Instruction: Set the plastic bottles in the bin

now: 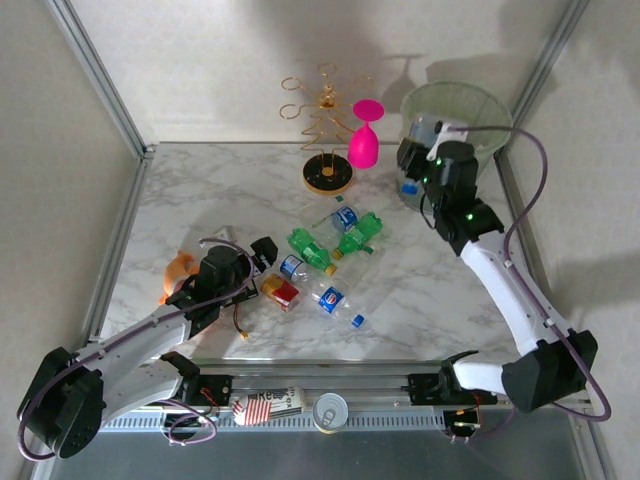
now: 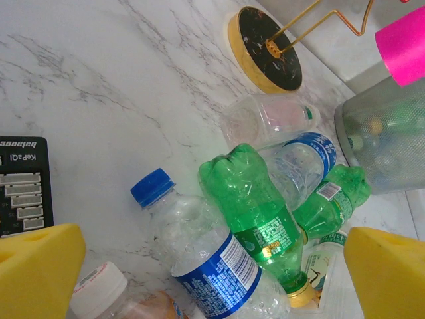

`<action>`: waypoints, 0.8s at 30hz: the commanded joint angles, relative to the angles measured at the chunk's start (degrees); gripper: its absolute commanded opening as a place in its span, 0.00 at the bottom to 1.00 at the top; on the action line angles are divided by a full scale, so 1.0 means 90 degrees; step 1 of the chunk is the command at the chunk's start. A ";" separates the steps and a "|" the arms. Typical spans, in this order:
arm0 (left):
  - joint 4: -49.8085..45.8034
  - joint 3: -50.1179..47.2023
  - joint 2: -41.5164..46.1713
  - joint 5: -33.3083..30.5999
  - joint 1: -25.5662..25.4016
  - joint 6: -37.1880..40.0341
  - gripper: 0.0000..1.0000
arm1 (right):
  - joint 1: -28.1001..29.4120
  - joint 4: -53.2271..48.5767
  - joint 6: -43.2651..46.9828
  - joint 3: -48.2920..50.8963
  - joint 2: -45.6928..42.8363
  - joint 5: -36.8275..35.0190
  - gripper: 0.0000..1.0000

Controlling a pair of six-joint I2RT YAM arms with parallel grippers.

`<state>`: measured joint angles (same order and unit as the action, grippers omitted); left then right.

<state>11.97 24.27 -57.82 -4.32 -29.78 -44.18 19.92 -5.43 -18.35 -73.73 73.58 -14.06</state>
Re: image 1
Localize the slotted grey cable tray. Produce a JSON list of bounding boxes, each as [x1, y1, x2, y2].
[[99, 410, 446, 432]]

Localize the clear bottle dark blue label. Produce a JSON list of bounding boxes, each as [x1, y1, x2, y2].
[[312, 203, 361, 234]]

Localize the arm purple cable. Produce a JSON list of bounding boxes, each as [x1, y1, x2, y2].
[[16, 237, 254, 460], [447, 125, 612, 445]]

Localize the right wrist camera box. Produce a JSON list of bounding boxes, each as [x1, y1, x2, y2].
[[424, 118, 469, 162]]

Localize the striped popcorn box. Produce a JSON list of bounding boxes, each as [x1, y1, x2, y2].
[[229, 385, 306, 428]]

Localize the clear bottle pale blue label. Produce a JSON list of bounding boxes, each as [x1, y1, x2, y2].
[[399, 115, 447, 197]]

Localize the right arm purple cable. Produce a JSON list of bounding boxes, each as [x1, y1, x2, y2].
[[447, 125, 612, 445]]

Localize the pink plastic wine glass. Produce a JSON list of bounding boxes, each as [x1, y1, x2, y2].
[[348, 98, 386, 170]]

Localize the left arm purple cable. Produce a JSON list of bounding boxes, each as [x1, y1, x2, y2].
[[16, 237, 254, 460]]

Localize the battery lead with yellow plug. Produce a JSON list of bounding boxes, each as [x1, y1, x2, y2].
[[232, 302, 252, 342]]

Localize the green plastic bottle yellow cap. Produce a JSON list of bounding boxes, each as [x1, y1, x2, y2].
[[332, 212, 385, 260], [285, 227, 339, 277]]

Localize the clear Pepsi bottle blue cap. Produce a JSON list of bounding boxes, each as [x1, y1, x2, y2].
[[304, 277, 367, 330]]

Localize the tin can with pull tab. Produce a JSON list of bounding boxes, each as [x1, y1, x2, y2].
[[311, 392, 350, 436]]

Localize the aluminium frame upright post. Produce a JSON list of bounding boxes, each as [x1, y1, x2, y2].
[[494, 0, 594, 159], [44, 0, 159, 161]]

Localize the aluminium table side rail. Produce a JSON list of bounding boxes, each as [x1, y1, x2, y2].
[[497, 149, 584, 374], [82, 147, 156, 351]]

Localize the small controller circuit board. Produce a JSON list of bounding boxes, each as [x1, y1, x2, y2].
[[443, 407, 482, 437], [162, 410, 221, 437]]

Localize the aluminium front mounting rail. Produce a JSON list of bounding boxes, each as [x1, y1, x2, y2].
[[164, 367, 594, 414]]

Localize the grey metal waste bin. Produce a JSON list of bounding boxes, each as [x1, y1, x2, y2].
[[396, 144, 497, 214]]

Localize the bottle with red yellow label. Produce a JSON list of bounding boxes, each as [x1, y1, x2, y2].
[[259, 272, 302, 312]]

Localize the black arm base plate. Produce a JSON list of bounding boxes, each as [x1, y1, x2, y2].
[[169, 373, 235, 409], [407, 372, 500, 406]]

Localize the orange plush toy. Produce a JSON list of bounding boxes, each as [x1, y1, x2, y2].
[[158, 250, 200, 307]]

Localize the gold wire glass rack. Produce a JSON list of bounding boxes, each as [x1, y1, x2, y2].
[[279, 62, 376, 196]]

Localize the clear bottle blue label blue cap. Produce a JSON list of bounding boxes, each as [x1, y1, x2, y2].
[[277, 253, 321, 286]]

